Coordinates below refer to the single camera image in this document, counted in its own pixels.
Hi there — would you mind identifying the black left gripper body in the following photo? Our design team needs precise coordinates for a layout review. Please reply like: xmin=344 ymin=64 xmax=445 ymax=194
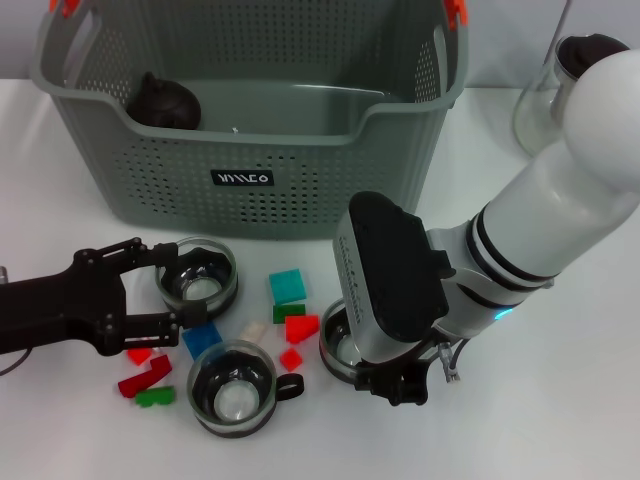
xmin=0 ymin=258 xmax=127 ymax=356

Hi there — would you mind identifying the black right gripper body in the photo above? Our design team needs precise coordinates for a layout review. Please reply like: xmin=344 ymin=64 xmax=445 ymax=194
xmin=352 ymin=343 xmax=432 ymax=409

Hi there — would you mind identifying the glass teacup with black sleeve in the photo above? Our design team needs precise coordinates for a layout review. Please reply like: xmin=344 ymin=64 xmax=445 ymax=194
xmin=319 ymin=299 xmax=367 ymax=384
xmin=154 ymin=235 xmax=240 ymax=324
xmin=185 ymin=338 xmax=305 ymax=440

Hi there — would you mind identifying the grey perforated plastic storage bin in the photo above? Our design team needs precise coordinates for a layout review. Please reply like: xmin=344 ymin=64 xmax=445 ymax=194
xmin=28 ymin=0 xmax=471 ymax=239

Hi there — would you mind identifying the dark red bent toy brick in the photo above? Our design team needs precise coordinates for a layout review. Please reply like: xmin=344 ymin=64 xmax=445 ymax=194
xmin=117 ymin=354 xmax=174 ymax=400

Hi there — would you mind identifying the blue toy brick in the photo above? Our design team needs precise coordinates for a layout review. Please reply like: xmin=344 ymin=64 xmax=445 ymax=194
xmin=180 ymin=322 xmax=223 ymax=361

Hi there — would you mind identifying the bright green arched toy brick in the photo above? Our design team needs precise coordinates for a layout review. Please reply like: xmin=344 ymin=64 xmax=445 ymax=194
xmin=134 ymin=385 xmax=177 ymax=409

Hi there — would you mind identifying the translucent white toy brick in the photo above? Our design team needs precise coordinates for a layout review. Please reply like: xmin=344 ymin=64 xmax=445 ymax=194
xmin=238 ymin=321 xmax=269 ymax=344

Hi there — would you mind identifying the red sloped toy brick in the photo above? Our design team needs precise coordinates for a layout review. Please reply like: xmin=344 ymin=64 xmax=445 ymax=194
xmin=284 ymin=313 xmax=320 ymax=346

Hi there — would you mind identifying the dark green flat toy brick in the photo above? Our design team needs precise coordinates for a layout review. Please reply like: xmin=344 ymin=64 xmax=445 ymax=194
xmin=272 ymin=303 xmax=306 ymax=325

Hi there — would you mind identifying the teal toy brick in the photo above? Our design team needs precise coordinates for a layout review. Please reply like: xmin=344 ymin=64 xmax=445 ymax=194
xmin=268 ymin=268 xmax=307 ymax=306

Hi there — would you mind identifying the dark round clay teapot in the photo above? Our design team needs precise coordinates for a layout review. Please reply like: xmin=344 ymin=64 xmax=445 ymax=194
xmin=124 ymin=71 xmax=203 ymax=130

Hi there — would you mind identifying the right gripper metal cable connector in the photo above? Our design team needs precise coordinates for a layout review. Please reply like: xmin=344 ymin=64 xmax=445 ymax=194
xmin=436 ymin=341 xmax=465 ymax=386

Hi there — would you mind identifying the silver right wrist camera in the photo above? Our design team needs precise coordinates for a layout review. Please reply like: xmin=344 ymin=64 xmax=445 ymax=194
xmin=333 ymin=191 xmax=450 ymax=362

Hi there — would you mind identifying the orange bin handle clip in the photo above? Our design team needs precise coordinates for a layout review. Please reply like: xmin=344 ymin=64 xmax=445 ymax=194
xmin=48 ymin=0 xmax=81 ymax=19
xmin=444 ymin=0 xmax=469 ymax=31

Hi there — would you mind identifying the glass teapot with black handle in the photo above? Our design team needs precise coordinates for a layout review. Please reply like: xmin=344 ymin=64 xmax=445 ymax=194
xmin=512 ymin=32 xmax=632 ymax=161

